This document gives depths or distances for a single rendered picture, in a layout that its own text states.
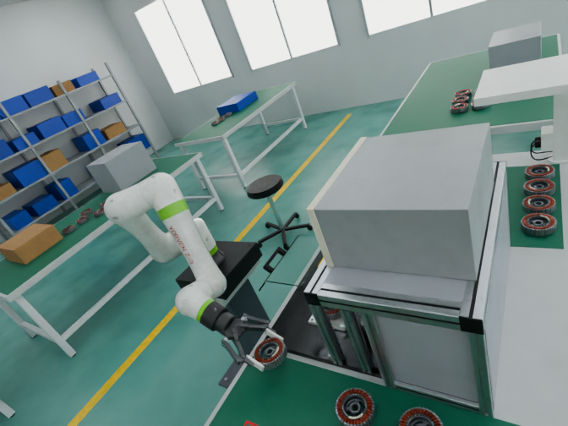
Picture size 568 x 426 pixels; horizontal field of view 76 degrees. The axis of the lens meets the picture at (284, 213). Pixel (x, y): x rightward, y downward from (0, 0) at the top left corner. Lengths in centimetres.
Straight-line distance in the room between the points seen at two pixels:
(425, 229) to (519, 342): 56
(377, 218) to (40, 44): 775
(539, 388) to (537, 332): 18
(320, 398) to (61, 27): 803
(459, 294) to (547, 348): 44
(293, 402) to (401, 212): 72
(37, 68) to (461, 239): 775
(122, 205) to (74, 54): 713
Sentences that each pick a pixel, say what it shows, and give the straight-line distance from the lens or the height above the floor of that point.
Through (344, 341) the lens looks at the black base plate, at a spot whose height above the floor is 77.
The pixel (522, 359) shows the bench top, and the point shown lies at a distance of 128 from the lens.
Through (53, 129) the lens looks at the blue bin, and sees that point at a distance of 734.
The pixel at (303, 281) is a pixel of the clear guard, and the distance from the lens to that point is 114.
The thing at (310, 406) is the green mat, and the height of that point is 75.
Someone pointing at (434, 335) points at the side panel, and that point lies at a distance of 98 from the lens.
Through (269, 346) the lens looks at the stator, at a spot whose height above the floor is 84.
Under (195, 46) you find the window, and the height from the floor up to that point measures 168.
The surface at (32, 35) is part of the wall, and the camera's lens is 826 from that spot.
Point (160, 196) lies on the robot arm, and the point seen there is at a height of 135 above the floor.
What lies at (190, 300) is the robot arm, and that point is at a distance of 136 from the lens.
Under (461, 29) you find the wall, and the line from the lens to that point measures 566.
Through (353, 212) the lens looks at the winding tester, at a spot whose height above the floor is 131.
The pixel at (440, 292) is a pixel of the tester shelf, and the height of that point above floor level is 111.
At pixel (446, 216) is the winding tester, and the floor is 130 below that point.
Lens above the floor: 179
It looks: 28 degrees down
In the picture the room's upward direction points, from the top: 22 degrees counter-clockwise
